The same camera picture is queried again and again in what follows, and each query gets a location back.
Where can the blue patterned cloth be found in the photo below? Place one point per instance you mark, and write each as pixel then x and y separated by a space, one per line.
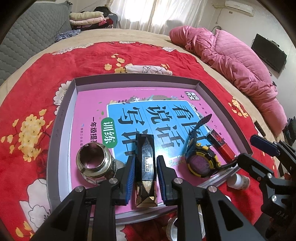
pixel 67 35

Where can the grey shallow cardboard box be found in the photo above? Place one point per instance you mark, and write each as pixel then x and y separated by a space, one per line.
pixel 58 165

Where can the white sheer curtain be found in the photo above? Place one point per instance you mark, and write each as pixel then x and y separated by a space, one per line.
pixel 157 16

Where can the red lipstick tube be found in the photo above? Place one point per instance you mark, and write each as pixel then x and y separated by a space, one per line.
pixel 221 146

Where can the beige bed sheet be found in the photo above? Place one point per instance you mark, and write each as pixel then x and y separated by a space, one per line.
pixel 87 38

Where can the small white pill bottle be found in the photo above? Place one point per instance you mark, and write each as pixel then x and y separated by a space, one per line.
pixel 238 182

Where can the pink quilted duvet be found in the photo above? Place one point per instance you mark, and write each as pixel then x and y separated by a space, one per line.
pixel 239 64

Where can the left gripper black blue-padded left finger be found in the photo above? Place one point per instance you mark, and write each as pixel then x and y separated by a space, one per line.
pixel 70 220

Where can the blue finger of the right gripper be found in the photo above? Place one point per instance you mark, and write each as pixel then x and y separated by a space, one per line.
pixel 264 145

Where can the black gold faceted lighter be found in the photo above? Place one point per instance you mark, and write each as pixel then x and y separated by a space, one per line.
pixel 145 172

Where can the white plastic jar lid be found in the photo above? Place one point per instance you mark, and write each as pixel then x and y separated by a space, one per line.
pixel 171 228

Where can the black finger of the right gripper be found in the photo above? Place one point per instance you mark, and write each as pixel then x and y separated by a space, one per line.
pixel 253 167

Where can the white wall air conditioner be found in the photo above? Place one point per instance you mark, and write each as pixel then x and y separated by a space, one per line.
pixel 240 7

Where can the yellow black digital watch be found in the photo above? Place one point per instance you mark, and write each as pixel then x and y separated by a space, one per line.
pixel 202 159

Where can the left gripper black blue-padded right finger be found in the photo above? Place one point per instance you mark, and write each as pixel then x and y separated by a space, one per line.
pixel 202 212

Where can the black flat television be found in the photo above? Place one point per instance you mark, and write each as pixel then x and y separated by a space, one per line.
pixel 269 52

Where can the metal threaded pipe fitting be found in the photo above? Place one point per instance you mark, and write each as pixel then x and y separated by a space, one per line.
pixel 96 163

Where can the grey quilted headboard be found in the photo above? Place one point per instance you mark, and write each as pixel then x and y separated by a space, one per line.
pixel 35 30

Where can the pink Chinese workbook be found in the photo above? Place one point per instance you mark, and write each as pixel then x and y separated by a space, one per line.
pixel 114 116

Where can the red floral blanket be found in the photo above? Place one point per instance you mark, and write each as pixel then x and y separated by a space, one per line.
pixel 29 110

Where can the stack of folded blankets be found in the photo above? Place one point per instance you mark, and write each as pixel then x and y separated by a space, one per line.
pixel 89 20

